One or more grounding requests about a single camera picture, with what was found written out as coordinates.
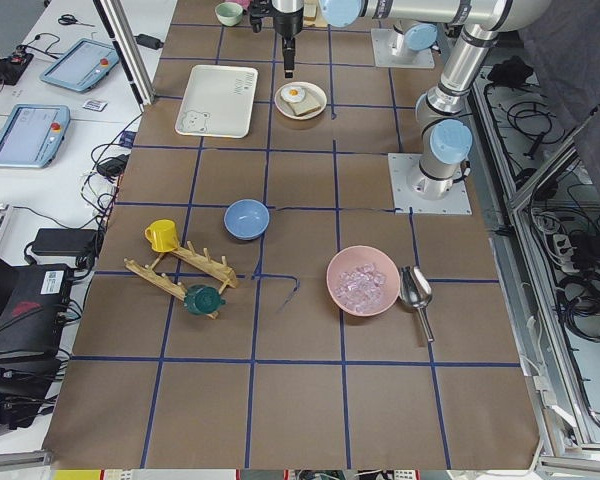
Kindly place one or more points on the dark green mug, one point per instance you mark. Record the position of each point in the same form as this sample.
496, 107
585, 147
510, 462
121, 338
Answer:
203, 300

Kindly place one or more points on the white round plate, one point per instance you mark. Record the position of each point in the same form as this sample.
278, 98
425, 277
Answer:
315, 90

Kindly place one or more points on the small card packet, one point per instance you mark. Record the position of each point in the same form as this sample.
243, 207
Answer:
94, 105

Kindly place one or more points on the far teach pendant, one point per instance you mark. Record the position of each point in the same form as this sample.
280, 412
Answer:
81, 67

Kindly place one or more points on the fried egg toy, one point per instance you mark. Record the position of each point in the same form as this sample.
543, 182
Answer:
292, 93

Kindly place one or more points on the bread slice on plate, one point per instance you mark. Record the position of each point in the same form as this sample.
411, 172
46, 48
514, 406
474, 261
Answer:
308, 106

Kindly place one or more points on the light green bowl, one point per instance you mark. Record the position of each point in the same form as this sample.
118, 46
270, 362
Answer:
229, 13

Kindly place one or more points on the aluminium frame post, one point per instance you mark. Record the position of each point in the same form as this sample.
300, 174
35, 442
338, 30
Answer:
115, 22

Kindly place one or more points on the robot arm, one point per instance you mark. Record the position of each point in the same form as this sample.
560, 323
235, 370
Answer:
336, 13
446, 141

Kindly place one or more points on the black power adapter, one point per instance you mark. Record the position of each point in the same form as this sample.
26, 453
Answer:
149, 41

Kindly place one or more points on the teach pendant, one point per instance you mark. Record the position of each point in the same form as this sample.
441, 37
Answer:
32, 135
81, 67

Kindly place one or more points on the black power brick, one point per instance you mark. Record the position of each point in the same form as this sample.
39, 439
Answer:
63, 242

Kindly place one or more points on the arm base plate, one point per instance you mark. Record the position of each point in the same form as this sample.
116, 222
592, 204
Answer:
414, 192
408, 49

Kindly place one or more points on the scissors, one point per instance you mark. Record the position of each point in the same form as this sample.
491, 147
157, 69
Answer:
70, 19

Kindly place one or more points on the metal scoop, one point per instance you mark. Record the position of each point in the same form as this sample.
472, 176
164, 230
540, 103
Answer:
416, 294

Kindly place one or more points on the blue bowl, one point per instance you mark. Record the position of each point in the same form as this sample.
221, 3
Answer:
246, 219

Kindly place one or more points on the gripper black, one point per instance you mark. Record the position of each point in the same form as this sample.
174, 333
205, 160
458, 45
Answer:
286, 22

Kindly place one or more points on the grey curtain cloth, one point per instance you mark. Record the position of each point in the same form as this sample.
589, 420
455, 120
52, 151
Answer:
564, 46

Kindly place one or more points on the pink bowl with ice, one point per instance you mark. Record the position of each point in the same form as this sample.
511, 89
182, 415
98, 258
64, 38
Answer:
363, 280

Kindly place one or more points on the near teach pendant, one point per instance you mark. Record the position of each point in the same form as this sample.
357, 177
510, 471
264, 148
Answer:
32, 135

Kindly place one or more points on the yellow mug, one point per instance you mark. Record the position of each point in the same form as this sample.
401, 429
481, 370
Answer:
162, 235

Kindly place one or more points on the cream bear tray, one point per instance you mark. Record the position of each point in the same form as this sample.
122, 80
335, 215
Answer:
217, 102

